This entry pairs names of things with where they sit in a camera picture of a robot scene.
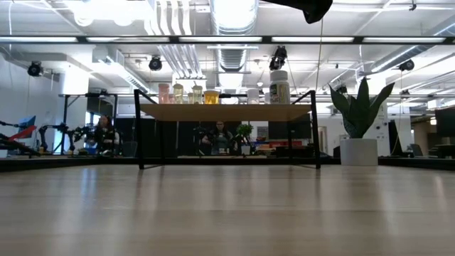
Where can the green snake plant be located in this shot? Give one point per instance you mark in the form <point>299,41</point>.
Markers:
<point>360,113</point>

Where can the wooden shelf black metal legs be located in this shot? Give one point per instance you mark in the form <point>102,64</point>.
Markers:
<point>227,112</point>

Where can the black ceiling spotlight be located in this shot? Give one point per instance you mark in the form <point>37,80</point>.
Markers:
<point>279,57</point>
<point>406,65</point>
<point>34,69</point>
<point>155,63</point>

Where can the red and black device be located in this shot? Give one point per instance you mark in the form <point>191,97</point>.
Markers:
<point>25,132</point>

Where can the blue lit monitor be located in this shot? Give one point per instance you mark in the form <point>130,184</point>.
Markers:
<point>28,121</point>

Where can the long yellow vial white cap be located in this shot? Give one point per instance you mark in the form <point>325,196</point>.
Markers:
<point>178,94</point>

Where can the small potted plant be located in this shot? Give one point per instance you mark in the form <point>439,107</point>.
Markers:
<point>245,129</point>

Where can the large white labelled bottle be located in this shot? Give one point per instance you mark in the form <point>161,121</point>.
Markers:
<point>279,89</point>

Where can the silver ceiling air duct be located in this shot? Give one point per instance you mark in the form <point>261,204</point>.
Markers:
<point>234,17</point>

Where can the black background robot arm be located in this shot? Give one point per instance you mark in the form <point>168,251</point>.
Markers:
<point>42,138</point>
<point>72,142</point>

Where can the black background rig frame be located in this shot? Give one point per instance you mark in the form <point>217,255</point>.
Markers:
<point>64,113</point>

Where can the black partition wall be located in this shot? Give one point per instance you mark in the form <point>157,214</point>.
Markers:
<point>177,138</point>

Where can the person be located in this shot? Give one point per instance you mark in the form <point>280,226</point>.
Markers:
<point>105,135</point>
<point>220,137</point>

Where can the white plant pot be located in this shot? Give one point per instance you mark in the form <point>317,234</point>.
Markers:
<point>359,153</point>

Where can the wide orange pill bottle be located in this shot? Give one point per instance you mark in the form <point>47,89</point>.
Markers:
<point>212,97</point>

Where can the black aluminium table frame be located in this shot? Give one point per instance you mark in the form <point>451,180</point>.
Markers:
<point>35,164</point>

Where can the pink vial white cap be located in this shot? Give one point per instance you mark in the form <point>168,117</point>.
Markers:
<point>163,94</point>

